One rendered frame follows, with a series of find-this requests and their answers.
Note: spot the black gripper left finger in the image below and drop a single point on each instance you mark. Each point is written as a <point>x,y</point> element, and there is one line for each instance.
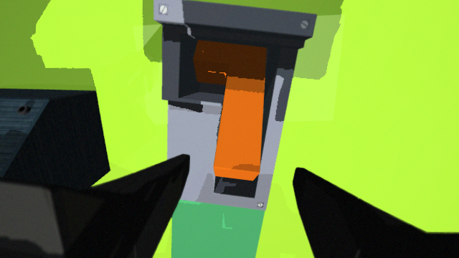
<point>122,218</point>

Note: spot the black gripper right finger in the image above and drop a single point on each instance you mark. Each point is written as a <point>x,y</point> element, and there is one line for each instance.
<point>340,225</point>

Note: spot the orange l-shaped part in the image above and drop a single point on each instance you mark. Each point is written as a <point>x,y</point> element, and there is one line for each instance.
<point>242,69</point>

